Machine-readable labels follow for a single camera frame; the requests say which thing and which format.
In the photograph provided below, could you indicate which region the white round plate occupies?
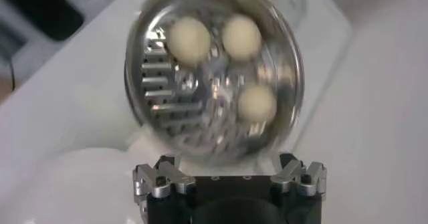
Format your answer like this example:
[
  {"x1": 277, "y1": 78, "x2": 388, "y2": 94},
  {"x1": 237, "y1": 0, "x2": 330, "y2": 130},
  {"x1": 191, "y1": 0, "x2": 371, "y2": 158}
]
[{"x1": 0, "y1": 144, "x2": 148, "y2": 224}]

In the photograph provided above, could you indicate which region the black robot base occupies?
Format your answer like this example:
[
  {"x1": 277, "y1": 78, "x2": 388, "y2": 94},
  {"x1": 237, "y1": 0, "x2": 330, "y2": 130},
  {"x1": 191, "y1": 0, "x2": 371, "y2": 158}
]
[{"x1": 0, "y1": 0, "x2": 84, "y2": 42}]

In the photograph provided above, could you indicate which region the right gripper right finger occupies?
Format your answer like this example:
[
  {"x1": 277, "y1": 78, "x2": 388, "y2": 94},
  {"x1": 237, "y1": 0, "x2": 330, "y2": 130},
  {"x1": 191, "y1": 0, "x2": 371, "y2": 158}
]
[{"x1": 270, "y1": 154, "x2": 327, "y2": 197}]

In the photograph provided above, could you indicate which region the stainless steel steamer basket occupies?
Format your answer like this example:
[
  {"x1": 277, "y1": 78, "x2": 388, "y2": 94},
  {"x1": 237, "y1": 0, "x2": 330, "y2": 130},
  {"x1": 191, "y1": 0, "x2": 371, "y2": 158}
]
[{"x1": 124, "y1": 0, "x2": 305, "y2": 176}]

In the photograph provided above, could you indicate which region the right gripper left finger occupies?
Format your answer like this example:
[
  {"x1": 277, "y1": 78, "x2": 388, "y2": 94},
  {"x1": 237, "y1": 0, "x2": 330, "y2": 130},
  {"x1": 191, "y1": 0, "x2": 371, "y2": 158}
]
[{"x1": 133, "y1": 154, "x2": 196, "y2": 206}]

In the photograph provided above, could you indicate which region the white steamed baozi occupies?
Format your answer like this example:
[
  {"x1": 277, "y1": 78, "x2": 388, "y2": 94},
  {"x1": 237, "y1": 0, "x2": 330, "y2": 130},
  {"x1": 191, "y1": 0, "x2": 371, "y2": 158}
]
[
  {"x1": 221, "y1": 13, "x2": 263, "y2": 62},
  {"x1": 237, "y1": 84, "x2": 278, "y2": 124},
  {"x1": 166, "y1": 16, "x2": 212, "y2": 66}
]

